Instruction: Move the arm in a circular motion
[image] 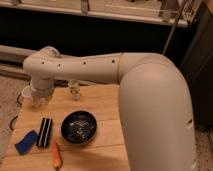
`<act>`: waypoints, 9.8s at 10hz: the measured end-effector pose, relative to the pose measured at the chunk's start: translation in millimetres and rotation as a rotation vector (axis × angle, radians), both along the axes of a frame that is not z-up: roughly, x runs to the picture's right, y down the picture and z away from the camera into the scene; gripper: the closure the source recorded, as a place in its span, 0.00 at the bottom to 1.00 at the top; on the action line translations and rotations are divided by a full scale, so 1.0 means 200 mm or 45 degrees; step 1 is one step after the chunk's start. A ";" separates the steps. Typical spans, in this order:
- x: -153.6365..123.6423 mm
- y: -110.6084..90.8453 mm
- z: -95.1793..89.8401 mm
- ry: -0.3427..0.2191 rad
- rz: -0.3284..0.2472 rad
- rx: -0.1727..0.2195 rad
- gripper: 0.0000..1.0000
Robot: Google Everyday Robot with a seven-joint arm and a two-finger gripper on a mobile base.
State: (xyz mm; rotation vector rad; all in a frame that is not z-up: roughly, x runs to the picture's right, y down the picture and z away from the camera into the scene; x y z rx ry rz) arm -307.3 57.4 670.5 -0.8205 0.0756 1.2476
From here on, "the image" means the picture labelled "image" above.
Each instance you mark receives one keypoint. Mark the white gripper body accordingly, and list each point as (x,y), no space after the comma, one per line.
(40,98)

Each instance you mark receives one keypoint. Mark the orange carrot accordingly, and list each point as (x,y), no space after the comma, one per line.
(56,157)

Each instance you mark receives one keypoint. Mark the black white striped block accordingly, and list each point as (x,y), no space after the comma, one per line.
(44,132)

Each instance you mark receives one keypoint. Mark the metal pole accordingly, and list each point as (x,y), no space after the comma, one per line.
(174,28)

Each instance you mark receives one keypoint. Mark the clear glass bottle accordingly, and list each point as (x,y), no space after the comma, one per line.
(74,89)

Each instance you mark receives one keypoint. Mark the blue sponge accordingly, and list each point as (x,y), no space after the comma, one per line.
(26,143)

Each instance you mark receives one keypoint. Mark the wooden shelf frame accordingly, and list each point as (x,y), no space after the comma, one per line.
(161,12)

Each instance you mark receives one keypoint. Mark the black bowl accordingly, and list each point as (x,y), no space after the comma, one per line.
(79,127)

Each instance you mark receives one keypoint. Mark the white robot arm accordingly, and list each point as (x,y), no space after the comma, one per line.
(154,102)

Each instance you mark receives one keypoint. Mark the white paper cup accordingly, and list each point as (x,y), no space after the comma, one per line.
(26,93)

